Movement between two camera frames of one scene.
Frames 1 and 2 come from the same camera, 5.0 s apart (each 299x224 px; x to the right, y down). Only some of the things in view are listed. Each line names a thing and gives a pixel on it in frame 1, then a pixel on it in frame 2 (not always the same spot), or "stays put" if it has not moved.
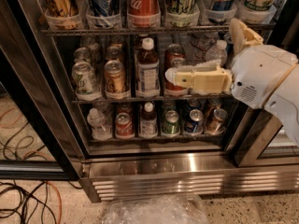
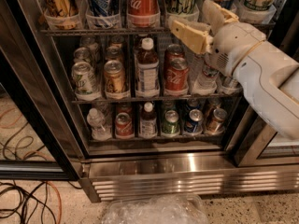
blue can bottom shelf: x=194 y=124 stays put
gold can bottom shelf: x=216 y=120 stays put
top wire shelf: x=147 y=31 stays put
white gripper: x=260 y=74 -> x=234 y=47
